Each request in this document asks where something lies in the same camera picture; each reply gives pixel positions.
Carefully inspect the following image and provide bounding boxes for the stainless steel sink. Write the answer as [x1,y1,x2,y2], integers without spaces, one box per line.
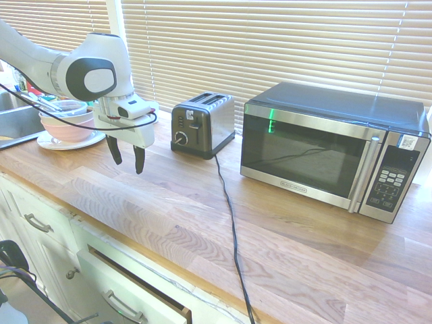
[0,91,47,150]

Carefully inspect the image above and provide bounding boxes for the metal drawer pull handle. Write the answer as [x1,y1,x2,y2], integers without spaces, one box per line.
[102,289,149,324]
[23,213,55,234]

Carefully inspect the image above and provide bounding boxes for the wide beige window blind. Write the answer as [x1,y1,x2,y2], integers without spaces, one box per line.
[120,0,432,117]

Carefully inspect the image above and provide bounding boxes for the white open drawer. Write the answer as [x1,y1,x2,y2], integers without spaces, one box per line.
[76,244,193,324]

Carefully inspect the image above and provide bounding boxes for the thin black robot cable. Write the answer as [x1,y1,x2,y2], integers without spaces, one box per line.
[0,82,158,128]

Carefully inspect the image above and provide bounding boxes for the white kitchen cabinet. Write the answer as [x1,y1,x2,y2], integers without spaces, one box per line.
[0,171,237,324]

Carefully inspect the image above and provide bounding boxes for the metal utensils in bowl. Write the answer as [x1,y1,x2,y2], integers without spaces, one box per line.
[20,92,63,113]

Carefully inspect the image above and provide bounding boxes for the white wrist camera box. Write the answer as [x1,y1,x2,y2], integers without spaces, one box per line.
[117,98,152,120]

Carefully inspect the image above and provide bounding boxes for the white plate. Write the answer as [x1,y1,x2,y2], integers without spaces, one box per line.
[36,129,107,151]

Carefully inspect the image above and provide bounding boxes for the stainless steel black microwave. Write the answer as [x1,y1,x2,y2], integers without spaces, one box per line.
[240,81,432,225]

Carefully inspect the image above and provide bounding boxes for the pink bowl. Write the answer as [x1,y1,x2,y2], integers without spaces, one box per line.
[40,115,97,143]

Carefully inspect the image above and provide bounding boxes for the black cable bundle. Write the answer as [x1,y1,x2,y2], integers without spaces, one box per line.
[0,239,99,324]

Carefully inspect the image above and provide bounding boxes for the narrow beige window blind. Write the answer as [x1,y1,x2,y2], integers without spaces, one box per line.
[0,0,111,55]

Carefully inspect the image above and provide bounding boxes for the clutter of bottles behind sink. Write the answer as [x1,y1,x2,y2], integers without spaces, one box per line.
[9,65,51,102]

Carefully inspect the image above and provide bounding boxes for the clear plastic bowl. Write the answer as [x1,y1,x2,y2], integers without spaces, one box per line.
[50,99,89,115]

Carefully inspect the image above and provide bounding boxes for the white bowl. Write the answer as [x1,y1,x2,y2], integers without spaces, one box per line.
[38,107,95,126]

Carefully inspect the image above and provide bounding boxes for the black toaster power cable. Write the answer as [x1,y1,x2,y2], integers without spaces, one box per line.
[213,154,258,324]

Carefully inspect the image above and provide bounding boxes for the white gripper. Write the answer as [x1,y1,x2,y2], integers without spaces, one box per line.
[93,97,158,175]

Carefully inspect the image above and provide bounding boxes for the stainless steel two-slot toaster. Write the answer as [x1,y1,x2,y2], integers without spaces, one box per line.
[169,91,236,161]

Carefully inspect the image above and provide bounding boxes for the white window frame post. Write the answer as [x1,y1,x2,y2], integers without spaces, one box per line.
[105,0,133,65]

